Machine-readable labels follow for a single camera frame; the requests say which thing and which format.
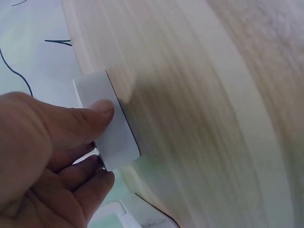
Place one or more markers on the person's left hand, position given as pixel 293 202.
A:
pixel 35 147

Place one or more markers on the person's left thumb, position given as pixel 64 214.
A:
pixel 90 121

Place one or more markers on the white rounded card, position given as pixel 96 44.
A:
pixel 118 133

